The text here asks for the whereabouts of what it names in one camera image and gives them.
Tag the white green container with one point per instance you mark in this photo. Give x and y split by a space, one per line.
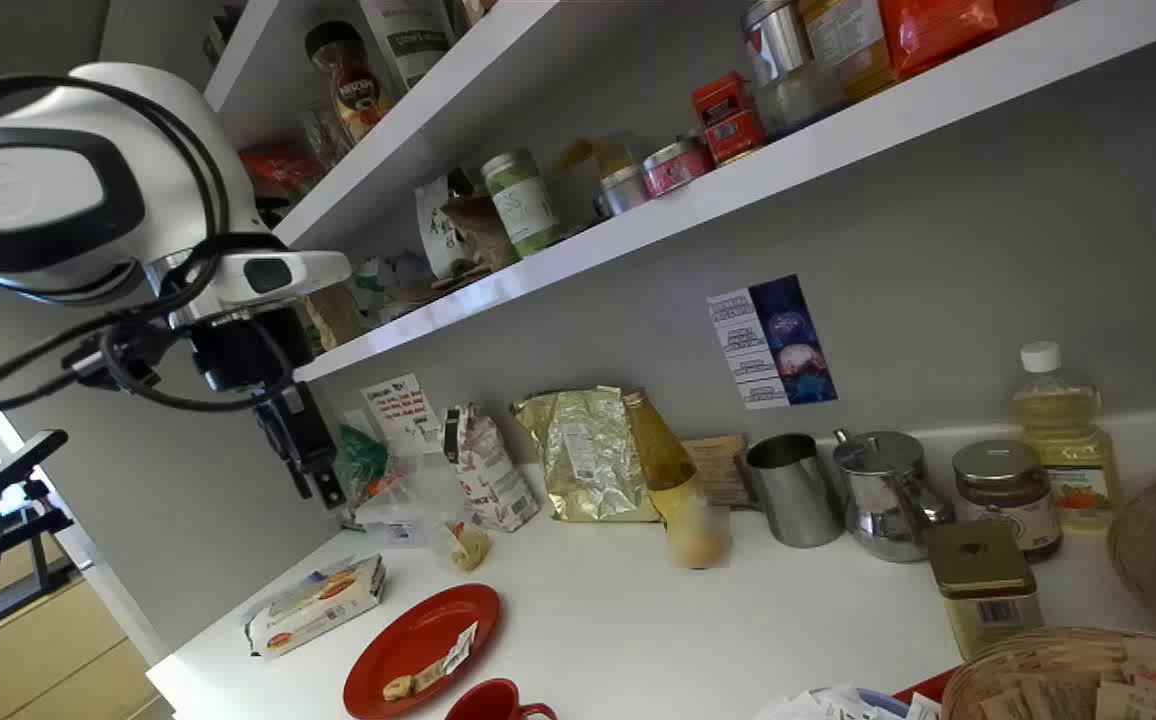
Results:
404 33

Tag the gold tin box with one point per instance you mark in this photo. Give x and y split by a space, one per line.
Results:
982 582

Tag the yellow beige package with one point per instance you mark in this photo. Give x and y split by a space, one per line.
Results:
684 512

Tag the green lid jar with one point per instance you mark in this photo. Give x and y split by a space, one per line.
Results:
522 200

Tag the red cup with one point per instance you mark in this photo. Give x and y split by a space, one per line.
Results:
486 702

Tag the white McCafe sachet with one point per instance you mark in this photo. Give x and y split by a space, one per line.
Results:
466 636
455 659

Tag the black camera stand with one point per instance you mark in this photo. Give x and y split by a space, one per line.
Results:
1 512

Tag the red box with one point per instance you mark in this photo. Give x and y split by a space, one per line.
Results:
729 119

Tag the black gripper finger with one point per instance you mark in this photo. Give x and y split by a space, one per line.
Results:
323 447
285 447

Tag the small beige object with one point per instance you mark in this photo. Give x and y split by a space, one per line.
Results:
466 545

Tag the blue white wall poster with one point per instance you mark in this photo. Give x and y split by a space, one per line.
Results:
773 341

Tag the paper note red text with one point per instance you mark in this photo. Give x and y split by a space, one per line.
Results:
400 413

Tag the wooden cabinet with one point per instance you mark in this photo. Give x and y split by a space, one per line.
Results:
29 660

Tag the brown paper sachet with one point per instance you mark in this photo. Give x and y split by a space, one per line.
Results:
429 668

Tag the clear plastic bag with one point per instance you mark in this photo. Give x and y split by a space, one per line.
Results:
404 508

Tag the gold lid jar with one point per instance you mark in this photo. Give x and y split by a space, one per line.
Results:
1004 499

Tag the steel cup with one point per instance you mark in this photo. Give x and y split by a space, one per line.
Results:
793 492

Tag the red packet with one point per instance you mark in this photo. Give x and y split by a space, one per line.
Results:
280 168

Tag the white printed carton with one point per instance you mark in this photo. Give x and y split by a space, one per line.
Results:
489 469

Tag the steel pot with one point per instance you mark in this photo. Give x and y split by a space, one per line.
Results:
884 499

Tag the gold foil bag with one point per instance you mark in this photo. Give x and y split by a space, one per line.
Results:
586 454

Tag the pink can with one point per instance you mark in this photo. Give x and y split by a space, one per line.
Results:
674 166

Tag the brown paper bag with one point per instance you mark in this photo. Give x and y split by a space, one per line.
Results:
486 230

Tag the brown box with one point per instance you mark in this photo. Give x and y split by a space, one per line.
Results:
722 466

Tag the white paper bag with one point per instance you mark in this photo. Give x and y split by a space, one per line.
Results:
432 230

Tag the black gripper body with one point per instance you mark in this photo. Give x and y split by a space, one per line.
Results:
244 359

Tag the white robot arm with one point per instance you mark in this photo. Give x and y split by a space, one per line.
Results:
80 173

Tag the green packet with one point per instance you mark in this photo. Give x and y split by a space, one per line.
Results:
362 460

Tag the dark jar red label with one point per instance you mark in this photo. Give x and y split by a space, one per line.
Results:
346 81

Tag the bluish packets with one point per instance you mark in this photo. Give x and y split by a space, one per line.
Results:
394 284

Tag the orange red bag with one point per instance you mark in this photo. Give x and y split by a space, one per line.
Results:
950 26

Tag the yellowish plastic bag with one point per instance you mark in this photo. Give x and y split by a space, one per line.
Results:
581 166

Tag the butter box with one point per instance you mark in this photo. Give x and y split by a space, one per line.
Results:
317 604

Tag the silver tin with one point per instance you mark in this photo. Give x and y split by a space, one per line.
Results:
785 67

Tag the white paper packets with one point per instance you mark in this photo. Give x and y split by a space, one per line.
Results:
843 707

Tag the red plate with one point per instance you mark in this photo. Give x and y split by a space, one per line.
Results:
400 632

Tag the white shelf board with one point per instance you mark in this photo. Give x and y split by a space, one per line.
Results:
790 166
378 133

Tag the oil bottle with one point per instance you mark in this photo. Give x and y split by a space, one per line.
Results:
1066 441

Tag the small silver can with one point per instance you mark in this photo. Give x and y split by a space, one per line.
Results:
623 188

